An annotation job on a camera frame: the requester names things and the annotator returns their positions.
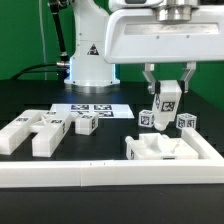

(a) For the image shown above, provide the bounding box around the white chair seat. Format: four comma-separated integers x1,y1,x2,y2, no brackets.
125,133,199,160

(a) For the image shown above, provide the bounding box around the small white tag cube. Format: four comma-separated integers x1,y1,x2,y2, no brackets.
138,110,154,128
176,113,197,129

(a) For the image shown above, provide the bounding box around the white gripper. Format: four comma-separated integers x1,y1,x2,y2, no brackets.
104,5,224,94

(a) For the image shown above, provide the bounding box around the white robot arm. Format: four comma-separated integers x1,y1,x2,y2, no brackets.
67,0,224,93

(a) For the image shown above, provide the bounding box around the white L-shaped fence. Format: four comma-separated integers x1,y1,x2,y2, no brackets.
0,128,224,188

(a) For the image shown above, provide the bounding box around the black cable bundle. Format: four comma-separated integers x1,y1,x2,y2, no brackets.
10,0,72,80

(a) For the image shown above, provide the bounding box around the white chair back frame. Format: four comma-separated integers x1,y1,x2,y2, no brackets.
0,110,72,157

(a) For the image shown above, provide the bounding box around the white marker sheet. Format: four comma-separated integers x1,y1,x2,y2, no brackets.
50,104,134,119

